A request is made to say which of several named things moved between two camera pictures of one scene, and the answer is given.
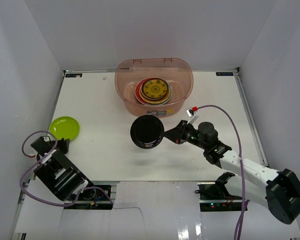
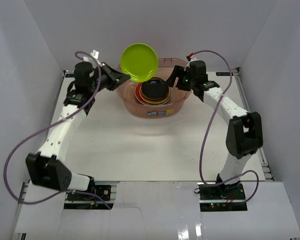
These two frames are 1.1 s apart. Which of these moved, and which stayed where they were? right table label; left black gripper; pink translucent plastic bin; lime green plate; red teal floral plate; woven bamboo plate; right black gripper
Moved: right black gripper; left black gripper; lime green plate
Stayed: red teal floral plate; right table label; woven bamboo plate; pink translucent plastic bin
